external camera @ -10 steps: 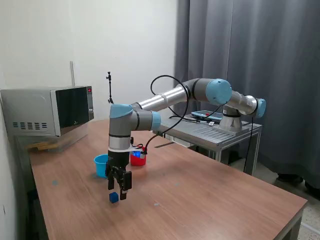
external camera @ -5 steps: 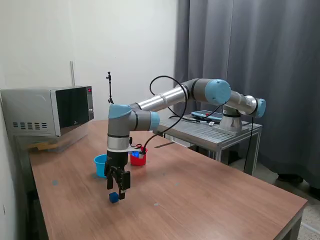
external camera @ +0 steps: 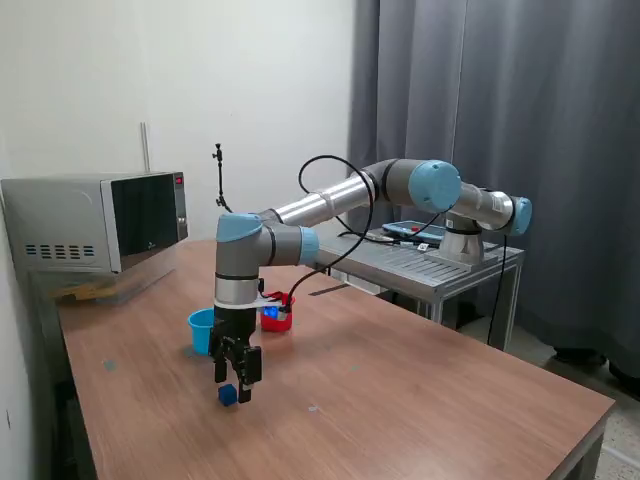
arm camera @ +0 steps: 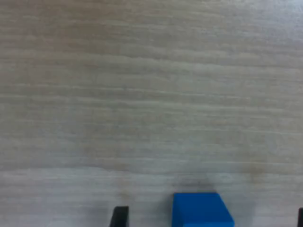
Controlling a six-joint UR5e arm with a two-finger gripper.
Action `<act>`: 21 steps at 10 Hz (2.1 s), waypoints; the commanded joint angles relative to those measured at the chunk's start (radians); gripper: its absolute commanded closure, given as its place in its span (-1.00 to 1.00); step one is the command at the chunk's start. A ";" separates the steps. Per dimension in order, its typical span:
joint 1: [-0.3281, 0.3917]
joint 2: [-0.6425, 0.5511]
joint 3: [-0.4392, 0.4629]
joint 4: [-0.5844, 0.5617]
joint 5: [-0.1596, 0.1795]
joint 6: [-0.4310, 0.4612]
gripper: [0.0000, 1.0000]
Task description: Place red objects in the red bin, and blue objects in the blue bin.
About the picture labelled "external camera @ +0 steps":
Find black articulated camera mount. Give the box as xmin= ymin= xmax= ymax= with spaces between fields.
xmin=210 ymin=143 xmax=235 ymax=215

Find clear plastic box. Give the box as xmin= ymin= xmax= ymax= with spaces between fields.
xmin=47 ymin=254 xmax=177 ymax=306

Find wooden blocks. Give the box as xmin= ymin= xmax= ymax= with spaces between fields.
xmin=53 ymin=284 xmax=101 ymax=303

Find silver microwave oven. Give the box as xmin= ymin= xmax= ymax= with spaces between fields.
xmin=0 ymin=171 xmax=189 ymax=275

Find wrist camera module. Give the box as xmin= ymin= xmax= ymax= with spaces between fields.
xmin=254 ymin=277 xmax=296 ymax=324

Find red plastic cup bin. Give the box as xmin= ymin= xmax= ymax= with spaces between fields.
xmin=259 ymin=292 xmax=297 ymax=334

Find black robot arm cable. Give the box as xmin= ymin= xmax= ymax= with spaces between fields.
xmin=298 ymin=154 xmax=451 ymax=307

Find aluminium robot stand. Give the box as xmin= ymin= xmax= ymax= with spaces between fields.
xmin=314 ymin=230 xmax=526 ymax=351

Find black pendant cable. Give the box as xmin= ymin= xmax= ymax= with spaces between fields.
xmin=337 ymin=227 xmax=424 ymax=250

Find black power cable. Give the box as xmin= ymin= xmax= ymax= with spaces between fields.
xmin=483 ymin=232 xmax=507 ymax=345

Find blue plastic cup bin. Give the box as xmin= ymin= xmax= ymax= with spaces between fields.
xmin=187 ymin=308 xmax=217 ymax=357

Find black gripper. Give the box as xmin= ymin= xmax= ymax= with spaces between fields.
xmin=208 ymin=304 xmax=264 ymax=405

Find blue teach pendant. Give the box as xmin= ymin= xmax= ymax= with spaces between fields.
xmin=382 ymin=221 xmax=447 ymax=244

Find grey curtain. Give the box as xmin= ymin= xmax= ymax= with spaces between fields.
xmin=346 ymin=0 xmax=640 ymax=381

